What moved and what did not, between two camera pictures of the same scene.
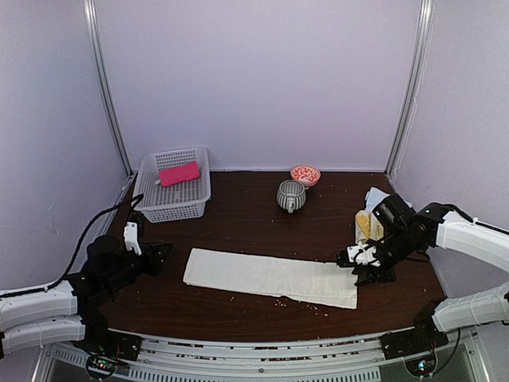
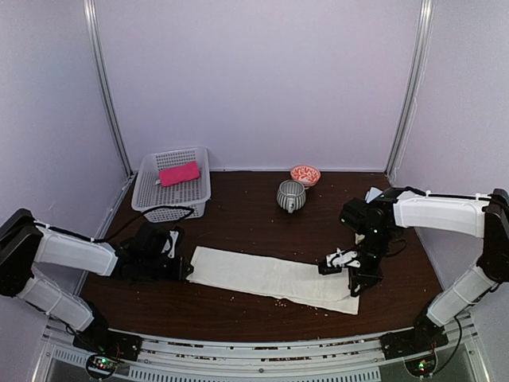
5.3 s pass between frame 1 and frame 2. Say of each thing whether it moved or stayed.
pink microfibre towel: stayed
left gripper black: moved
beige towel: stayed
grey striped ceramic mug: stayed
